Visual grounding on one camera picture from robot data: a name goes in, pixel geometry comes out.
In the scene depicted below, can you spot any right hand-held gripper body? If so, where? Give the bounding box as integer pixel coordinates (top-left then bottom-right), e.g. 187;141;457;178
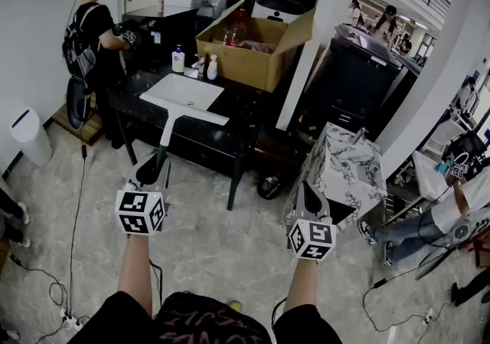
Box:
287;214;338;261

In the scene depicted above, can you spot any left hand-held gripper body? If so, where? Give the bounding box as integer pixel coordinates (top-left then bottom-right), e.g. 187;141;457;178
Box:
114;180;167;237

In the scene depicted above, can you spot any white squeegee with green handle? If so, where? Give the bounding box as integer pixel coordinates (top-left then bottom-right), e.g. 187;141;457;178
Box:
139;92;230;177

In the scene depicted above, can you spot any person's left forearm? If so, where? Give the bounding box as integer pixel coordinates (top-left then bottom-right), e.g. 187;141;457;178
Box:
116;233;155;317

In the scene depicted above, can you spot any person's right forearm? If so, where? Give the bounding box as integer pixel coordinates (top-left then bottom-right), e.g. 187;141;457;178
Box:
282;257;321;315

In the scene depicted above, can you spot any black round bucket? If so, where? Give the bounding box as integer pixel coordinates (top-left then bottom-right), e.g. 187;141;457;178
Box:
256;172;285;201

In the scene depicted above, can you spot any white marble sink cabinet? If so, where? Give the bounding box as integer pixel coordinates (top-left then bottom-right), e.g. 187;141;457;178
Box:
280;121;388;233

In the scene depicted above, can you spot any wooden platform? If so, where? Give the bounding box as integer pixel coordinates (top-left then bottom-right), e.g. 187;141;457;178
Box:
51;103;105;147

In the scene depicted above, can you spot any round chrome faucet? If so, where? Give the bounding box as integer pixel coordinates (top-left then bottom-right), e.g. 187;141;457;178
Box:
351;126;369;145

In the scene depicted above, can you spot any white sink basin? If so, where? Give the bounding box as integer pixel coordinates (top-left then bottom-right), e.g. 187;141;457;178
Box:
146;73;225;112

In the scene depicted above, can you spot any black marble table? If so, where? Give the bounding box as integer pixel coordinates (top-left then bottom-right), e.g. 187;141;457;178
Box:
108;62;273;213

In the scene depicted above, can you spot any white table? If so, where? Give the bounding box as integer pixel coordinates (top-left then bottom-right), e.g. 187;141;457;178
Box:
410;149;453;202

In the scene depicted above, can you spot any white trash bin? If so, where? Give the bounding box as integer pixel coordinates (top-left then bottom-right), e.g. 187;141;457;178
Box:
10;106;54;167

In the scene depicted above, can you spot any white soap bottle blue cap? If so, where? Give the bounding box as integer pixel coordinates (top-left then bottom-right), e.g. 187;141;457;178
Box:
171;44;186;74

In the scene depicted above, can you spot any square chrome faucet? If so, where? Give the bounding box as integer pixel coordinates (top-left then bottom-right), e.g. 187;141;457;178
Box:
191;54;207;76

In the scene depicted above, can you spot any white foam pump bottle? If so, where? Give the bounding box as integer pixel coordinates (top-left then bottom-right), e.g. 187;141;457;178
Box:
206;54;219;81

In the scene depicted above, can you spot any person's black printed shirt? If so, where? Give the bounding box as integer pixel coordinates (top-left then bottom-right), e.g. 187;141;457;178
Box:
67;290;342;344

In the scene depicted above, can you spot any large black machine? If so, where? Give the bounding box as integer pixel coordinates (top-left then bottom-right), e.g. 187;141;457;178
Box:
305;23;419;139

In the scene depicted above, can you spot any black cabinet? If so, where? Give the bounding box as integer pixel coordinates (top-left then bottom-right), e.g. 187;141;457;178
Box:
121;5;199;72

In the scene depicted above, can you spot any open cardboard box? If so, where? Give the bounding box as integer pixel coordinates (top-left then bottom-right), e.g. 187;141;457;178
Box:
194;0;317;93

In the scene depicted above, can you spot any red plastic bottle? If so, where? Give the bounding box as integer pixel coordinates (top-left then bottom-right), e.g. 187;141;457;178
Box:
223;8;249;48

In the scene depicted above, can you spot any plastic-wrapped water jug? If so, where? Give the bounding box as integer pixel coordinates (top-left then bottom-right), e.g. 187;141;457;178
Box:
190;0;232;22

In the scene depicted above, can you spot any white bin with black lid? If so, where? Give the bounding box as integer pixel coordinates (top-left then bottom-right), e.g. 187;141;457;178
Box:
250;0;308;25

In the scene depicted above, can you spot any black cable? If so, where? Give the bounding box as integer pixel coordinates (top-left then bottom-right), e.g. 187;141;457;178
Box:
361;242;456;334
67;144;89;315

